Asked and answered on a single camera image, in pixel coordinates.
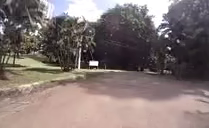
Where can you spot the white sign board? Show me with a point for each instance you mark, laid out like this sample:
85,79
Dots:
93,63

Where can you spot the pale pole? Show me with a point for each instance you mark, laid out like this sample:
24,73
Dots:
79,55

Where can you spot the grey-brown asphalt road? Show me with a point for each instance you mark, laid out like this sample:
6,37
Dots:
125,106

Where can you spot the wood of dark trees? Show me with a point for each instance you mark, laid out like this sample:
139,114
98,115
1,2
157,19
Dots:
152,40

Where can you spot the concrete kerb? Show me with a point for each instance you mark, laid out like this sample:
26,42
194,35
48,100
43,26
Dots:
32,86

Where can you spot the grass verge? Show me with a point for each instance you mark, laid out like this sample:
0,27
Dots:
28,71

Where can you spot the pale tall building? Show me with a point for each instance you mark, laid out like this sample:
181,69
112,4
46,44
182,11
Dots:
48,9

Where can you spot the row of trees on grass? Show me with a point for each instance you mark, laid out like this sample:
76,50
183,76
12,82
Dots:
15,30

